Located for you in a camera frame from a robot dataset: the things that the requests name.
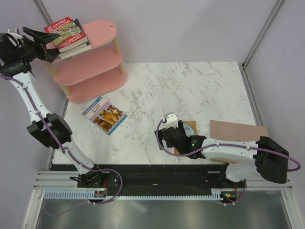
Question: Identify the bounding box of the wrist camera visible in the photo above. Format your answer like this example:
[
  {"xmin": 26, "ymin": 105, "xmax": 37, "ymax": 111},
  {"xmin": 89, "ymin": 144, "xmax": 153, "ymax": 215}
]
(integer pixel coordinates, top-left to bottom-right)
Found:
[
  {"xmin": 161, "ymin": 112, "xmax": 178, "ymax": 129},
  {"xmin": 8, "ymin": 28, "xmax": 22, "ymax": 39}
]

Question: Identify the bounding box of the pink three-tier shelf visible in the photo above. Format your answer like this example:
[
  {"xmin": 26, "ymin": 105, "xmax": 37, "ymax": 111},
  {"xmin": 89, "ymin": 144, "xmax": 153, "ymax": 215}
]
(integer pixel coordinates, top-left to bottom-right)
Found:
[{"xmin": 45, "ymin": 20, "xmax": 127, "ymax": 103}]

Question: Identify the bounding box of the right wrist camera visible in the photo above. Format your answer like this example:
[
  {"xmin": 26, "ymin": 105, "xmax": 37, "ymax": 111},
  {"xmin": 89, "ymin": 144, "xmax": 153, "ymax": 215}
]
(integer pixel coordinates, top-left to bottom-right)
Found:
[{"xmin": 161, "ymin": 112, "xmax": 178, "ymax": 129}]

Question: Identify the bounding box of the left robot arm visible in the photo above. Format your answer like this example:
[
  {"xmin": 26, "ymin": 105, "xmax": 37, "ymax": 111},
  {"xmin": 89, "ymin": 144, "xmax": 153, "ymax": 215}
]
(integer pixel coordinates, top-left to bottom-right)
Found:
[{"xmin": 0, "ymin": 27, "xmax": 105, "ymax": 188}]

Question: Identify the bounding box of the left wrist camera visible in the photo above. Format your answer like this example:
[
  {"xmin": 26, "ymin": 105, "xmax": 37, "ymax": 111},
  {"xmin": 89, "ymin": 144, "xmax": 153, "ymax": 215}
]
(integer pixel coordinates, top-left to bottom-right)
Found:
[{"xmin": 8, "ymin": 28, "xmax": 22, "ymax": 39}]

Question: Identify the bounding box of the brown file folder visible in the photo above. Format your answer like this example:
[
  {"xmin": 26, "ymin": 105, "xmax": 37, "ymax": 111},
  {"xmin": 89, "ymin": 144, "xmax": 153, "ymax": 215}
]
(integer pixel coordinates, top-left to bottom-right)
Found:
[{"xmin": 209, "ymin": 120, "xmax": 270, "ymax": 165}]

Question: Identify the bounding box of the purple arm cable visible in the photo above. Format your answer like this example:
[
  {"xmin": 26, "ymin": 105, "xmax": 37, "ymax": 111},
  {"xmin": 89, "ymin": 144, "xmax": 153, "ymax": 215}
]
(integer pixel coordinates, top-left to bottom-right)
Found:
[
  {"xmin": 155, "ymin": 118, "xmax": 301, "ymax": 206},
  {"xmin": 0, "ymin": 75, "xmax": 124, "ymax": 217}
]

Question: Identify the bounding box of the white cable duct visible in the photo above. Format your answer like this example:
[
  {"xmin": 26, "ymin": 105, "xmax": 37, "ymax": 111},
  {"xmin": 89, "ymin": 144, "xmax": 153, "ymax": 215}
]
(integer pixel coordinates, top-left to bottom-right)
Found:
[{"xmin": 44, "ymin": 190, "xmax": 231, "ymax": 201}]

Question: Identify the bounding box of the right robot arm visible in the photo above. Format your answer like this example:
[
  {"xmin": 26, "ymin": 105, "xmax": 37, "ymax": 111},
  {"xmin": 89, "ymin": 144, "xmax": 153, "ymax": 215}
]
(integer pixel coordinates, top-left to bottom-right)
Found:
[{"xmin": 155, "ymin": 127, "xmax": 289, "ymax": 188}]

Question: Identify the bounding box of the purple dog book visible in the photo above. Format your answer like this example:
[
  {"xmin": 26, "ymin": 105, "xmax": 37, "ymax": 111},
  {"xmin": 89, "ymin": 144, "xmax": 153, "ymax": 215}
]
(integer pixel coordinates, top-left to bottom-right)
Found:
[{"xmin": 82, "ymin": 96, "xmax": 127, "ymax": 135}]

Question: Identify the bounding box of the red Treehouse book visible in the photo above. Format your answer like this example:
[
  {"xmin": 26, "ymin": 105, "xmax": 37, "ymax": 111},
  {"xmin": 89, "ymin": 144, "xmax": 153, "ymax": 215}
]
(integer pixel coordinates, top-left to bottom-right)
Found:
[{"xmin": 44, "ymin": 17, "xmax": 88, "ymax": 53}]

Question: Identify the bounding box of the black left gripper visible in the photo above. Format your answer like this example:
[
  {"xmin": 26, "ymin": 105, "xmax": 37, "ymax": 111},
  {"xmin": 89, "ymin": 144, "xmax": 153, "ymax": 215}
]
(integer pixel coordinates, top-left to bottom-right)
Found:
[{"xmin": 15, "ymin": 28, "xmax": 61, "ymax": 64}]

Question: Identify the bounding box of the Othello orange book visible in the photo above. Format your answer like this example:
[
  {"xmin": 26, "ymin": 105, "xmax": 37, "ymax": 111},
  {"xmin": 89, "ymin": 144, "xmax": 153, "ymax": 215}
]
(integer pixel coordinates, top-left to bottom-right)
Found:
[{"xmin": 174, "ymin": 120, "xmax": 197, "ymax": 155}]

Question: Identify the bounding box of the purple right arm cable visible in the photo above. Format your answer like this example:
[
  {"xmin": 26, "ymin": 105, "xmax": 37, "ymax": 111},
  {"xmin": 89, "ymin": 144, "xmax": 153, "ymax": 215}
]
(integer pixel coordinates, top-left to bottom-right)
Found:
[{"xmin": 155, "ymin": 118, "xmax": 301, "ymax": 206}]

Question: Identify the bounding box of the Nineteen Eighty-Four blue book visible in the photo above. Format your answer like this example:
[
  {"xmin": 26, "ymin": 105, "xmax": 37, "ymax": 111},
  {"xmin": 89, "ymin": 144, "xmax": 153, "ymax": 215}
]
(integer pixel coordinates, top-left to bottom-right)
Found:
[{"xmin": 59, "ymin": 45, "xmax": 92, "ymax": 60}]

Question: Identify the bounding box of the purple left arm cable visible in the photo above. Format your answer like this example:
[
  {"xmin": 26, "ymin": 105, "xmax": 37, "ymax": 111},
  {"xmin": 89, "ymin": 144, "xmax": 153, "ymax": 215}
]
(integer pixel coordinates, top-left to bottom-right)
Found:
[{"xmin": 0, "ymin": 75, "xmax": 124, "ymax": 217}]

